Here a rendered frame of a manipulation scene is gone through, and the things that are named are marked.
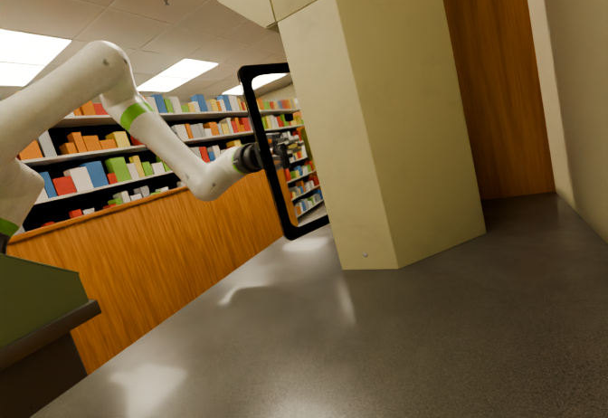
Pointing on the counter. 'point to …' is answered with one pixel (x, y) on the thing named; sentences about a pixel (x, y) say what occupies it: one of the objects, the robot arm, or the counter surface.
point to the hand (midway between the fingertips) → (288, 147)
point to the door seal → (269, 149)
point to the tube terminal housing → (379, 106)
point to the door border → (263, 150)
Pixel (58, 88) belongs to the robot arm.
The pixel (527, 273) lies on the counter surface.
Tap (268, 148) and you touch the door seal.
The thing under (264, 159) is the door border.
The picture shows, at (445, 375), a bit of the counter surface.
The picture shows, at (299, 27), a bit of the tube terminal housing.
